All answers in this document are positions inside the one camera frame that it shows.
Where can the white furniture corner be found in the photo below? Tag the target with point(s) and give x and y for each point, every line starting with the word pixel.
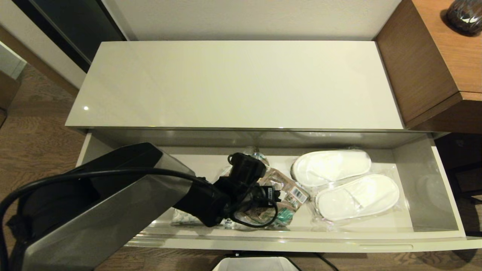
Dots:
pixel 9 60

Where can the dark glass vase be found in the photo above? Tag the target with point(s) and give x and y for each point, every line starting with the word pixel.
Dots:
pixel 465 17

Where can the dark glass door panel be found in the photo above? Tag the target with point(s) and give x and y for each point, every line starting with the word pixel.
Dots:
pixel 75 26

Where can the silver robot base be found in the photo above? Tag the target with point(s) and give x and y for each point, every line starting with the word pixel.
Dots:
pixel 256 265

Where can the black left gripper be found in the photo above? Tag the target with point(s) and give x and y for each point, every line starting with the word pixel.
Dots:
pixel 260 197

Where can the brown wooden desk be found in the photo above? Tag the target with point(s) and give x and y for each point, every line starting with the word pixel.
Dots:
pixel 421 60

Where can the wide cream cabinet drawer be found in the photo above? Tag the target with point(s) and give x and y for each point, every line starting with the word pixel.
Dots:
pixel 339 237

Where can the bagged white slippers showing soles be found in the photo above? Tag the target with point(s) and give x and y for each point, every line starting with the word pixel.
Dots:
pixel 331 167

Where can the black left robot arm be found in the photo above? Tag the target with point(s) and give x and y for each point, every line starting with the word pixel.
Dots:
pixel 105 210

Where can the brown wooden furniture piece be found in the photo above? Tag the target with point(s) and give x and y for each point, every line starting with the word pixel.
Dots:
pixel 7 88

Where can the brown printed snack packet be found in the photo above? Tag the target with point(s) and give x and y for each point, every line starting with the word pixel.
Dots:
pixel 290 190

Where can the glossy cream drawer cabinet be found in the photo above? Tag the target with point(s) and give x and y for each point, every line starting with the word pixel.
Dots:
pixel 233 82

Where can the white blue-patterned tissue packet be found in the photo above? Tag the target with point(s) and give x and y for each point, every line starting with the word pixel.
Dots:
pixel 182 218

